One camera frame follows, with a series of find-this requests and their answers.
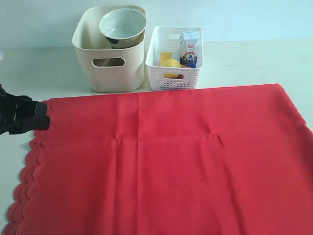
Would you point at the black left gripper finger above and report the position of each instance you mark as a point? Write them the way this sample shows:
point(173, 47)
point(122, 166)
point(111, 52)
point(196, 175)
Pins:
point(32, 123)
point(35, 109)

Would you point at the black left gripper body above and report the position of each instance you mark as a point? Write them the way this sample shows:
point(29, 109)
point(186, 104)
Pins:
point(13, 111)

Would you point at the brown wooden plate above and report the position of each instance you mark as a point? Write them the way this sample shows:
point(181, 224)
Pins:
point(115, 62)

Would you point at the white ceramic bowl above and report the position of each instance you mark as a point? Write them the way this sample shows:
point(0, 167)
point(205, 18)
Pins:
point(122, 24)

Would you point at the yellow cheese wedge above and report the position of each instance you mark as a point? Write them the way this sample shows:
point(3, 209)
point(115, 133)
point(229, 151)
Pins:
point(164, 56)

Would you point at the yellow lemon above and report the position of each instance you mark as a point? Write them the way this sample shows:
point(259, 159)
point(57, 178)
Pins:
point(172, 63)

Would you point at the fried chicken nugget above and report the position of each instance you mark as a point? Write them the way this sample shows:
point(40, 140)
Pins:
point(184, 69)

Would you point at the small milk carton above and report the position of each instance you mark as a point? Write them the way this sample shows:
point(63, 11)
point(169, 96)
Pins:
point(189, 49)

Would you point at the red scalloped tablecloth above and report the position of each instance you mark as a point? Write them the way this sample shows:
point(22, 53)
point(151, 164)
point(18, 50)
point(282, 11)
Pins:
point(219, 161)

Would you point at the stainless steel cup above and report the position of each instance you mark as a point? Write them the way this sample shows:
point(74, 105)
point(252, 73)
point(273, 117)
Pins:
point(127, 43)

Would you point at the cream plastic bin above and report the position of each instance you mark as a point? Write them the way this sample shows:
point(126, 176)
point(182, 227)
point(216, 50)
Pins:
point(89, 43)

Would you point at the white lattice plastic basket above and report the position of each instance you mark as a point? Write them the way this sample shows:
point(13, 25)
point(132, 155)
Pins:
point(167, 39)

